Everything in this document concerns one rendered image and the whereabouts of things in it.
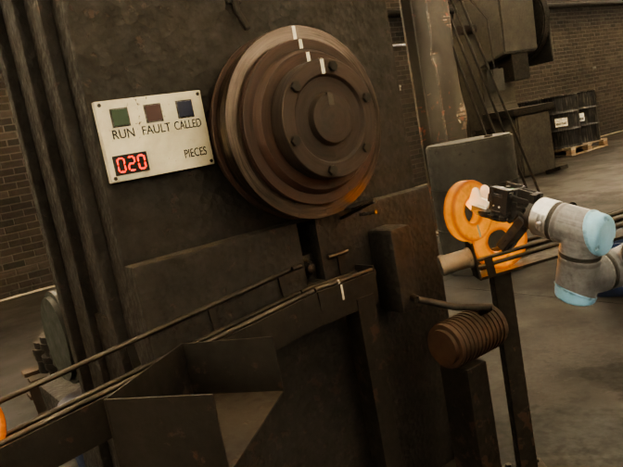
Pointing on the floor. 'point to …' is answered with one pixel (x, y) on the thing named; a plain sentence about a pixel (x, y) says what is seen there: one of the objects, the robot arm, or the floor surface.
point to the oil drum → (454, 153)
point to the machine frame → (215, 216)
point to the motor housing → (469, 383)
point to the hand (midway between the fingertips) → (467, 203)
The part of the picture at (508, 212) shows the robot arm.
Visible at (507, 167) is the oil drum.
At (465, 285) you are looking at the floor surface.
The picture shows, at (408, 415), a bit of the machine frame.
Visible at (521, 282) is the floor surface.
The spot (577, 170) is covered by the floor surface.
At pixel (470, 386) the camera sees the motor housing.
